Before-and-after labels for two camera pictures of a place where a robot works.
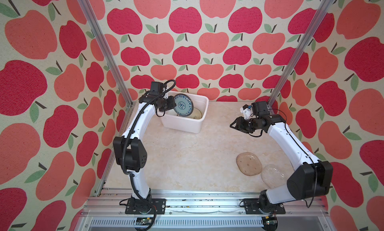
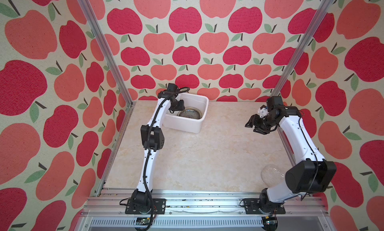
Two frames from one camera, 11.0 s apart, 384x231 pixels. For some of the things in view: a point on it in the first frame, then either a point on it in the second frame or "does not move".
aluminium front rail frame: [208, 210] does not move
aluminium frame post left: [105, 46] does not move
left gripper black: [172, 103] → [181, 107]
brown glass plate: [249, 163] → [190, 112]
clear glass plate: [273, 176] does not move
